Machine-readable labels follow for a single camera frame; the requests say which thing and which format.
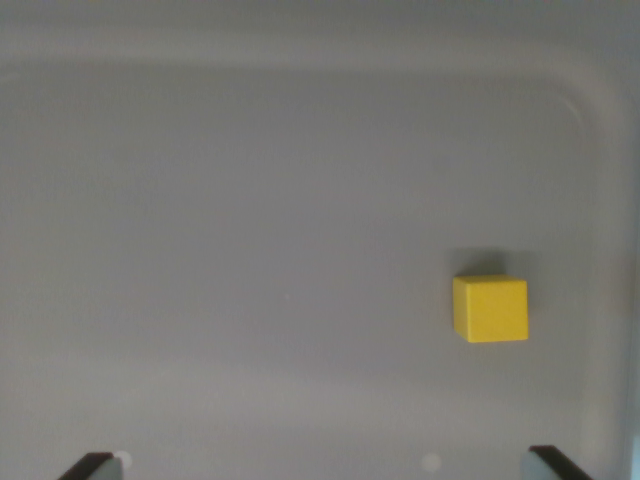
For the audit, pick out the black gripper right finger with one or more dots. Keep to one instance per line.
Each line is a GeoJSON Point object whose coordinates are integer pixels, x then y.
{"type": "Point", "coordinates": [547, 466]}

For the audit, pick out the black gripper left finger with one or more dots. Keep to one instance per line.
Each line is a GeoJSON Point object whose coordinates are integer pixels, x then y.
{"type": "Point", "coordinates": [97, 467]}

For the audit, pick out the yellow cube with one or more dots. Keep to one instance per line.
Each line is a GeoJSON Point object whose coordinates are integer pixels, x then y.
{"type": "Point", "coordinates": [492, 310]}

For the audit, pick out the grey plastic tray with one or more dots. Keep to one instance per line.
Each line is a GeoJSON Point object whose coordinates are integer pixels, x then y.
{"type": "Point", "coordinates": [280, 210]}

